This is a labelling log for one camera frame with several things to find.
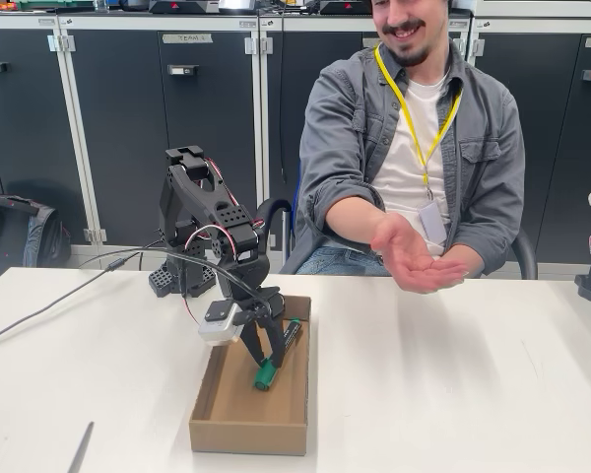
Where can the green box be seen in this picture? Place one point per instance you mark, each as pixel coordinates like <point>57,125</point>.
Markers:
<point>49,5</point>

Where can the brown cardboard box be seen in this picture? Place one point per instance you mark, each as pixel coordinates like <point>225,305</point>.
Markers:
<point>248,436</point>

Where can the person's right hand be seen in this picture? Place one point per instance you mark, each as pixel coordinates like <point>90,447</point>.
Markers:
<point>413,261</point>

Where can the black device with red logo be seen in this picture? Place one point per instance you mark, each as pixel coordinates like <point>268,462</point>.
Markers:
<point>184,7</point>
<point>345,7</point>

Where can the man in grey overshirt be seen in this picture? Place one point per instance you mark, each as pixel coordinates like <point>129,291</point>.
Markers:
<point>487,148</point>

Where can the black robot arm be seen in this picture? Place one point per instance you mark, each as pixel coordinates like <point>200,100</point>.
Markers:
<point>197,197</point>

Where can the thin grey stick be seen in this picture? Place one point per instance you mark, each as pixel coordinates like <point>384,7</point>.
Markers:
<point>80,448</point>

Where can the person's right forearm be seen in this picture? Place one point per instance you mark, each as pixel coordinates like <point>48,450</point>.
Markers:
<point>354,222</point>

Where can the green capped edding marker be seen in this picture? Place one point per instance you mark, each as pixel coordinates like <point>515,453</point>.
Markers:
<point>266,380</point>

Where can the white name badge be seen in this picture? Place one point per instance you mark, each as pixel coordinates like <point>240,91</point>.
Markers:
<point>433,224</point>

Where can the dark backpack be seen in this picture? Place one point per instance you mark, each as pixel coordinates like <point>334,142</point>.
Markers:
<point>24,236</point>

